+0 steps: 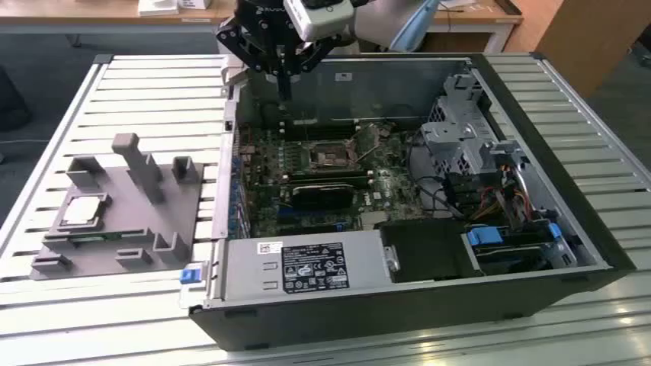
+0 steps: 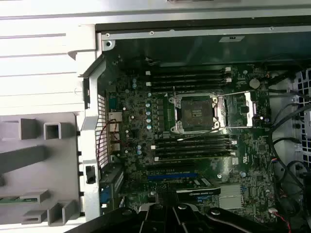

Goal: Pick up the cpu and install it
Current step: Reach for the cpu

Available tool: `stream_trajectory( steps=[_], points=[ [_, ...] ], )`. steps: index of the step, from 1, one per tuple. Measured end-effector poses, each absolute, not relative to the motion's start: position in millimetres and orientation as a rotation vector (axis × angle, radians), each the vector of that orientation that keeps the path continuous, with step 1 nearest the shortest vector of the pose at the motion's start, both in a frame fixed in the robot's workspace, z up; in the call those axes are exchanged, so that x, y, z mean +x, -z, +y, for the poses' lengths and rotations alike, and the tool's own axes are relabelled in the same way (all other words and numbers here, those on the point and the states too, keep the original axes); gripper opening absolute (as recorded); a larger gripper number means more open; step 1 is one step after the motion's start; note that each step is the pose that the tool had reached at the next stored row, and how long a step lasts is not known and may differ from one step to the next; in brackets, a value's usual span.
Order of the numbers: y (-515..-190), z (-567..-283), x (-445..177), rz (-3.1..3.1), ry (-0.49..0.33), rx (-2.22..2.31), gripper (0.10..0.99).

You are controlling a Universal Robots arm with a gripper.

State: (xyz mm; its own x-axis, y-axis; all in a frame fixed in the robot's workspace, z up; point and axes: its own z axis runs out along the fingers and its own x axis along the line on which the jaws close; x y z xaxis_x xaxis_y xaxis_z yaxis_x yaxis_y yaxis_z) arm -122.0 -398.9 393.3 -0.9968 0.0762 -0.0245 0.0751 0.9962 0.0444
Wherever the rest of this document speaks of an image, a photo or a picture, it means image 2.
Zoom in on blue expansion slot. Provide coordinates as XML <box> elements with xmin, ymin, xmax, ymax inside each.
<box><xmin>146</xmin><ymin>173</ymin><xmax>198</xmax><ymax>181</ymax></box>

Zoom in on silver chipset heat sink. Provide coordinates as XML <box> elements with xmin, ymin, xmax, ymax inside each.
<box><xmin>219</xmin><ymin>183</ymin><xmax>244</xmax><ymax>210</ymax></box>

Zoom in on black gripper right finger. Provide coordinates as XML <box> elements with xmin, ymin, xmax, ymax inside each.
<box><xmin>173</xmin><ymin>190</ymin><xmax>270</xmax><ymax>233</ymax></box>

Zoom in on green RAM stick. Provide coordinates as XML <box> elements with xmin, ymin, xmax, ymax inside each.
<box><xmin>0</xmin><ymin>197</ymin><xmax>37</xmax><ymax>205</ymax></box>

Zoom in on grey parts rack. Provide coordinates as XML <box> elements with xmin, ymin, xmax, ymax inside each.
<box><xmin>0</xmin><ymin>114</ymin><xmax>82</xmax><ymax>228</ymax></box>

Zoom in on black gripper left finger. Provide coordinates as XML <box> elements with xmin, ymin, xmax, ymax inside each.
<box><xmin>70</xmin><ymin>190</ymin><xmax>182</xmax><ymax>233</ymax></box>

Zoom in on silver coin battery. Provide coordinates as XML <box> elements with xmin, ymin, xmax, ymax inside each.
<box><xmin>248</xmin><ymin>77</ymin><xmax>261</xmax><ymax>89</ymax></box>

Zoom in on thin red wire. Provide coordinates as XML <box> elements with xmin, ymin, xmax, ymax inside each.
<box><xmin>96</xmin><ymin>124</ymin><xmax>127</xmax><ymax>168</ymax></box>

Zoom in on CPU socket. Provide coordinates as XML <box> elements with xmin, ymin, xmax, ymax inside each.
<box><xmin>169</xmin><ymin>93</ymin><xmax>221</xmax><ymax>134</ymax></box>

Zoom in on black graphics card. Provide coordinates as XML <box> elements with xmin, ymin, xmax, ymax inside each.
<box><xmin>155</xmin><ymin>178</ymin><xmax>222</xmax><ymax>207</ymax></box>

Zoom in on black cable bundle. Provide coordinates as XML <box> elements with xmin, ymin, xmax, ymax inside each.
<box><xmin>267</xmin><ymin>88</ymin><xmax>311</xmax><ymax>219</ymax></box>

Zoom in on black open PC case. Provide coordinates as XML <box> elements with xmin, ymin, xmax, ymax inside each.
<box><xmin>77</xmin><ymin>23</ymin><xmax>311</xmax><ymax>233</ymax></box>

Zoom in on black expansion slot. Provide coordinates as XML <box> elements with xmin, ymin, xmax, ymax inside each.
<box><xmin>145</xmin><ymin>164</ymin><xmax>195</xmax><ymax>172</ymax></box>

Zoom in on silver rear port block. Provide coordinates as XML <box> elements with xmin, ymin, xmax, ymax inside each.
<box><xmin>107</xmin><ymin>111</ymin><xmax>122</xmax><ymax>156</ymax></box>

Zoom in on metal drive cage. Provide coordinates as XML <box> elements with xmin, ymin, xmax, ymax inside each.
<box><xmin>290</xmin><ymin>70</ymin><xmax>311</xmax><ymax>170</ymax></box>

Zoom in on green motherboard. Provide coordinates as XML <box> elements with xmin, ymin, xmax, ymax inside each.
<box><xmin>106</xmin><ymin>62</ymin><xmax>280</xmax><ymax>223</ymax></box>

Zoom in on black RAM slot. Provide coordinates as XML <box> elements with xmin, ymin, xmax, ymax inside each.
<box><xmin>155</xmin><ymin>147</ymin><xmax>231</xmax><ymax>155</ymax></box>
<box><xmin>154</xmin><ymin>153</ymin><xmax>239</xmax><ymax>163</ymax></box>
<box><xmin>155</xmin><ymin>136</ymin><xmax>238</xmax><ymax>146</ymax></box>
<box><xmin>150</xmin><ymin>83</ymin><xmax>225</xmax><ymax>92</ymax></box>
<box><xmin>150</xmin><ymin>72</ymin><xmax>225</xmax><ymax>80</ymax></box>
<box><xmin>145</xmin><ymin>67</ymin><xmax>232</xmax><ymax>76</ymax></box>
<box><xmin>147</xmin><ymin>78</ymin><xmax>233</xmax><ymax>87</ymax></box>
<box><xmin>150</xmin><ymin>142</ymin><xmax>231</xmax><ymax>150</ymax></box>

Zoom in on thin metal locking lever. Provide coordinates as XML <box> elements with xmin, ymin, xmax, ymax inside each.
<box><xmin>177</xmin><ymin>128</ymin><xmax>228</xmax><ymax>142</ymax></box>
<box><xmin>173</xmin><ymin>86</ymin><xmax>180</xmax><ymax>111</ymax></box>

